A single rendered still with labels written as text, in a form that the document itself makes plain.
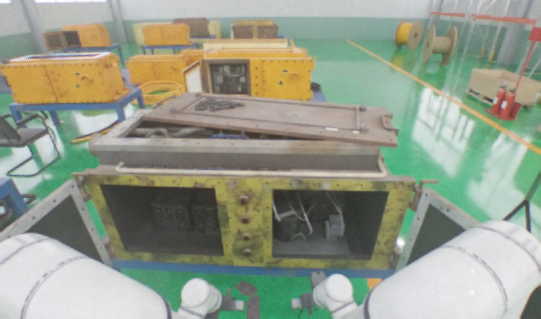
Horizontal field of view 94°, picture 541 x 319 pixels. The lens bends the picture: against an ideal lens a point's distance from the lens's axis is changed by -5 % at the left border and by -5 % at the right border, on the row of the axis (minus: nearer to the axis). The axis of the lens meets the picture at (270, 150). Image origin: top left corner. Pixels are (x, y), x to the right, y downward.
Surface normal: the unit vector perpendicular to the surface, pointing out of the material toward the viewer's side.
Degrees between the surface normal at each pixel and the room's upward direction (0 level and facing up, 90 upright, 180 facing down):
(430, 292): 35
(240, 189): 90
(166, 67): 90
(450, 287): 24
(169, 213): 90
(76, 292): 17
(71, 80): 90
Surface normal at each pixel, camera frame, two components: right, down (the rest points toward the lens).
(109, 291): 0.58, -0.73
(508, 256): 0.11, -0.71
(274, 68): -0.03, 0.48
